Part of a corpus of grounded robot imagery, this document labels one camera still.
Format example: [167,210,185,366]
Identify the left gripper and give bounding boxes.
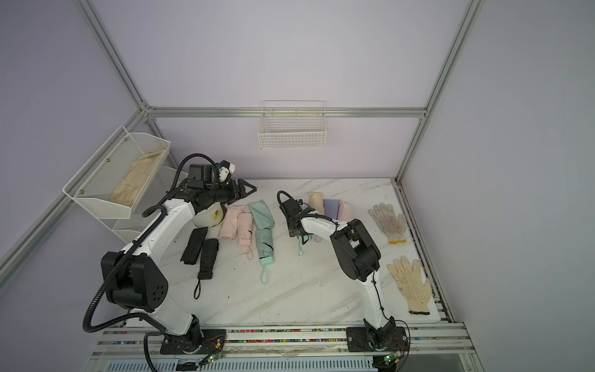
[205,179,257,206]

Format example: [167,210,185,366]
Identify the pink umbrella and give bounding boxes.
[338,201,355,222]
[237,212,253,260]

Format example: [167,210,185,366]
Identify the teal umbrella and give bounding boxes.
[247,200,275,230]
[297,234,311,257]
[256,228,275,285]

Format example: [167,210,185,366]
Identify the black umbrella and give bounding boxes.
[193,238,219,300]

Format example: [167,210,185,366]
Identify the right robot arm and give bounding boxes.
[277,191,411,354]

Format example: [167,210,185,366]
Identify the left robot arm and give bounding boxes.
[82,153,257,370]

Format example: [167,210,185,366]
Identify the yellow umbrella in sleeve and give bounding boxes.
[308,192,325,215]

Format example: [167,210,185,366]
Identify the potted green plant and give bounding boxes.
[192,203,225,229]

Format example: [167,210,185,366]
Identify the purple umbrella in sleeve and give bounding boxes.
[323,199,340,219]

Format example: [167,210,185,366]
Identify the white dotted work glove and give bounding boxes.
[368,203,408,245]

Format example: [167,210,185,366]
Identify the white two-tier mesh shelf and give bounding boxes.
[63,126,176,243]

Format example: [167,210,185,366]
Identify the beige gloves in shelf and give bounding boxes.
[109,150,164,207]

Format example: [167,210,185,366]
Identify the cream work glove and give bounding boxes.
[387,256,432,316]

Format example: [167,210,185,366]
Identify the white wire wall basket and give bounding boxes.
[257,100,327,150]

